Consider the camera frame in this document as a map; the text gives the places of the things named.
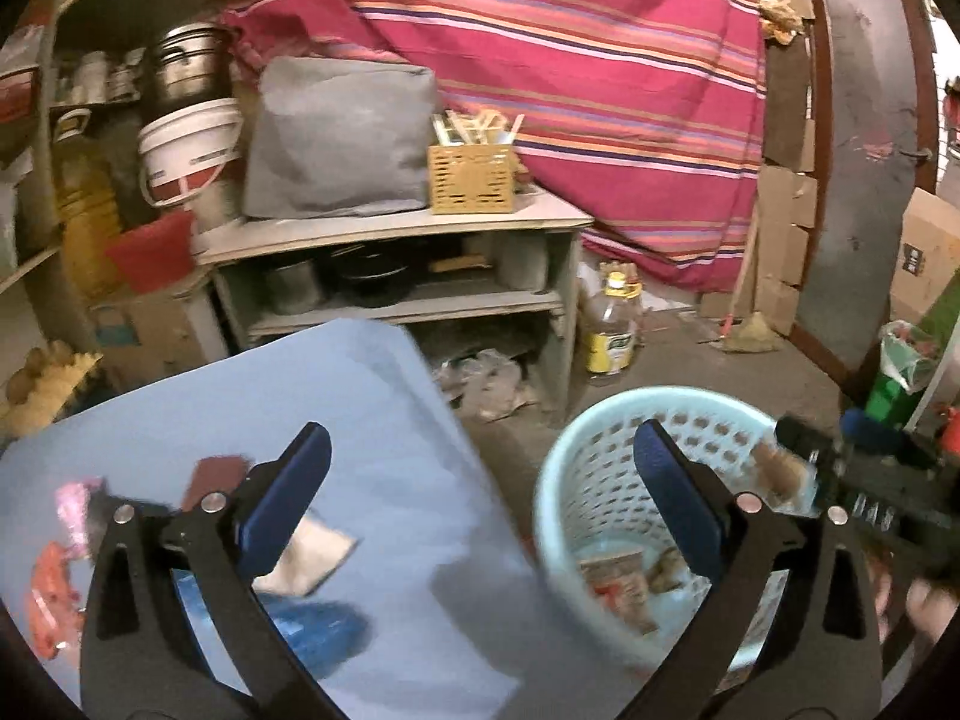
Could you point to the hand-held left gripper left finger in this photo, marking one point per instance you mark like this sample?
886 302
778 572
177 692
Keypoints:
285 495

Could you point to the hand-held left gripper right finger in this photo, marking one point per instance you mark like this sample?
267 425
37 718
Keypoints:
679 499

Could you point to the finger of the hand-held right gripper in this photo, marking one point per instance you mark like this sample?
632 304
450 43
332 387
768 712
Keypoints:
806 439

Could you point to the beige paper piece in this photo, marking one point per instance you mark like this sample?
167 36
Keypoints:
311 559

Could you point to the dark brown wrapper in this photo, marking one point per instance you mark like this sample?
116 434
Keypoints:
214 476

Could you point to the light blue plastic basket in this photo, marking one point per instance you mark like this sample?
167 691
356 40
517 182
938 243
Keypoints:
600 480

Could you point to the red and tan packet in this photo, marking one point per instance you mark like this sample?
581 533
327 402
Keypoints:
619 589

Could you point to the blue wrapper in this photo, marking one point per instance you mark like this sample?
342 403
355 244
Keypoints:
319 626

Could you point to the pink wrapper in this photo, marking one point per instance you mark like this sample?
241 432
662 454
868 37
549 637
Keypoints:
75 514

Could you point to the red wrapper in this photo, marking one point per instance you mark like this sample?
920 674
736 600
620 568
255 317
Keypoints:
52 600

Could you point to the person's right hand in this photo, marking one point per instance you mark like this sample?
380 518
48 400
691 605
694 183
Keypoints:
930 611

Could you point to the straw broom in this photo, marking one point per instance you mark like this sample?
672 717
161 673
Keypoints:
750 330

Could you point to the green plastic bag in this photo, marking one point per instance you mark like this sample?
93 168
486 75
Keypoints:
904 360

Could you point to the blue tablecloth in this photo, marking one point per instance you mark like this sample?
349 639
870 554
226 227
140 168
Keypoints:
420 480

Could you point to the clear oil bottle yellow label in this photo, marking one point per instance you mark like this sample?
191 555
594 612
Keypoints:
611 337

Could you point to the cardboard sheets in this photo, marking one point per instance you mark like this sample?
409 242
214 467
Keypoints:
784 247

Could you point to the cardboard box blue print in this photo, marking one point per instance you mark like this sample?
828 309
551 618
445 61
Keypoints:
150 337

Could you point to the small metal pot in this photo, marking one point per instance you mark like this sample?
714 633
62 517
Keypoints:
292 285

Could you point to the brown cardboard box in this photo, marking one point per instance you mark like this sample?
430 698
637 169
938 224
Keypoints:
930 255

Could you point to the crumpled plastic bags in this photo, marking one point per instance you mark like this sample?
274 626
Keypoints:
487 382

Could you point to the black pan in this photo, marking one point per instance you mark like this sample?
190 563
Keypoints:
371 274

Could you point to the yellow egg tray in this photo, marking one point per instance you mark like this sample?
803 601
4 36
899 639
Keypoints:
64 390

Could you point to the pile of potatoes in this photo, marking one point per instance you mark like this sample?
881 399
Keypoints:
34 375

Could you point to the dark grey door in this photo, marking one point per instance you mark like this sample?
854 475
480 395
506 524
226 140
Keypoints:
870 165

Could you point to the white plastic jug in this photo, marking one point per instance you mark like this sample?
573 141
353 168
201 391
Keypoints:
523 262

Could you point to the wooden shelf unit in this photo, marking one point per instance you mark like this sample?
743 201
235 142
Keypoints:
390 229
45 165

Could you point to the large yellow oil jug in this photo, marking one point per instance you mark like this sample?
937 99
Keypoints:
86 217

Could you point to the white plastic bucket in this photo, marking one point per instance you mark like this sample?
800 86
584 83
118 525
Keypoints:
187 154

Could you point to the grey fabric cover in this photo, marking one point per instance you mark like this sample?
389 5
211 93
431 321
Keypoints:
337 142

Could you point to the yellow utensil holder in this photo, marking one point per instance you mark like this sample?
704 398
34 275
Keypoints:
472 180

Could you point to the striped red cloth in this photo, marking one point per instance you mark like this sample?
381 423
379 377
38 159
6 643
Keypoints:
570 75

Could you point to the large metal pot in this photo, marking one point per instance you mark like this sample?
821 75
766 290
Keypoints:
187 64

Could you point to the glass jars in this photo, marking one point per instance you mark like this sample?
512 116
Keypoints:
105 75

